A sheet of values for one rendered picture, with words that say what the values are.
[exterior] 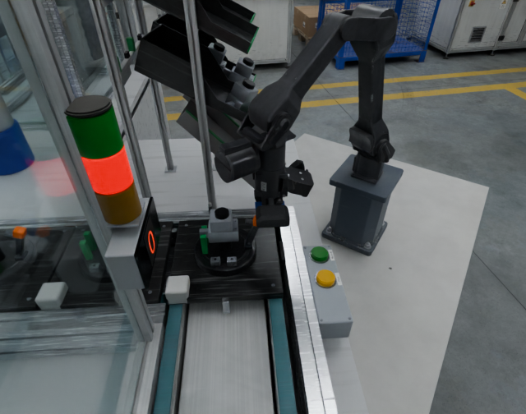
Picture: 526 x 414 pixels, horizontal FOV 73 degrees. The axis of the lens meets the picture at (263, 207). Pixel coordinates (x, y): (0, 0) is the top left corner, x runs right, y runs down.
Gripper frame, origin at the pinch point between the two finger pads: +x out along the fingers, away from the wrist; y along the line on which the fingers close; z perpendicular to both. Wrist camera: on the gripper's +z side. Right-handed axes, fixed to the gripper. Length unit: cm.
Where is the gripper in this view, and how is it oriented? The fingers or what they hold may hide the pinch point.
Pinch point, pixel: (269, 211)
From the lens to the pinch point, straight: 75.4
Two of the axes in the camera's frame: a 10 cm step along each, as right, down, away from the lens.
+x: 0.0, 7.7, 6.4
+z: 10.0, -0.4, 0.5
